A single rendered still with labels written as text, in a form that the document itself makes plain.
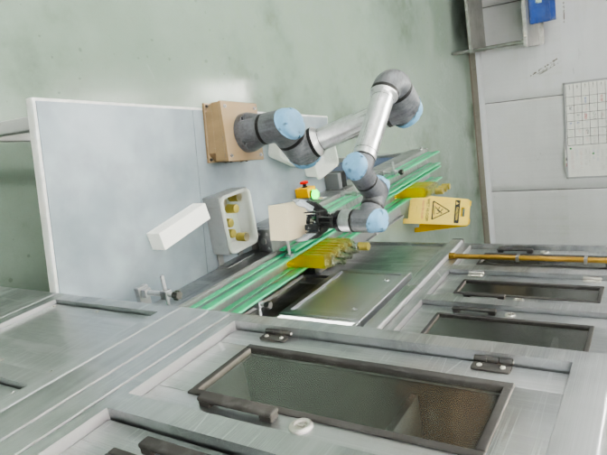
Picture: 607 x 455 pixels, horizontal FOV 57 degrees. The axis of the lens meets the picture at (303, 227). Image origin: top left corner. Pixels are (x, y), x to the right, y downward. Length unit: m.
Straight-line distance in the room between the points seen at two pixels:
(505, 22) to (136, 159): 6.46
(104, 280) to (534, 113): 6.67
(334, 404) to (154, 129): 1.31
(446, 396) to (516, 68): 7.10
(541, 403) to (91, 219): 1.35
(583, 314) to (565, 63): 5.95
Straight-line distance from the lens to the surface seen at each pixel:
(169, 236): 1.90
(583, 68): 7.71
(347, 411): 0.87
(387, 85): 1.89
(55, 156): 1.73
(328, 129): 2.08
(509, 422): 0.82
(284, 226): 1.88
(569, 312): 2.00
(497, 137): 7.97
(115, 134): 1.86
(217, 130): 2.09
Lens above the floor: 2.20
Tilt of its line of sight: 33 degrees down
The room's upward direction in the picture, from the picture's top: 90 degrees clockwise
